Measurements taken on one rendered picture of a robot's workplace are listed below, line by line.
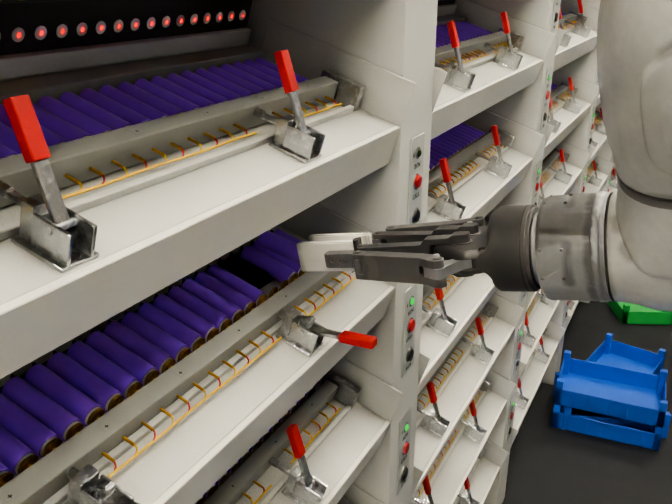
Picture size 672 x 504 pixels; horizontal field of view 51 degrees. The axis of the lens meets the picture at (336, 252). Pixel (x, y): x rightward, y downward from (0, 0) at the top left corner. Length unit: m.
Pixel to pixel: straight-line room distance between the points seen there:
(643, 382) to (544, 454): 0.43
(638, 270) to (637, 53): 0.17
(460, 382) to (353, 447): 0.52
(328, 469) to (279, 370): 0.22
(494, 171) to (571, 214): 0.72
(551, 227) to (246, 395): 0.29
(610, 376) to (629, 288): 1.82
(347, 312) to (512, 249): 0.24
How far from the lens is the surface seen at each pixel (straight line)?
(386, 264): 0.62
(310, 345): 0.68
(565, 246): 0.57
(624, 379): 2.39
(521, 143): 1.47
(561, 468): 2.12
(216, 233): 0.51
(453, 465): 1.47
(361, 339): 0.65
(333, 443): 0.87
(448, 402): 1.30
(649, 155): 0.49
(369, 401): 0.92
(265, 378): 0.64
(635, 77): 0.47
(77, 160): 0.49
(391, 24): 0.76
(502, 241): 0.59
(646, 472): 2.19
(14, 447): 0.54
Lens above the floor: 1.28
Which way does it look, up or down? 22 degrees down
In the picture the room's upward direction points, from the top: straight up
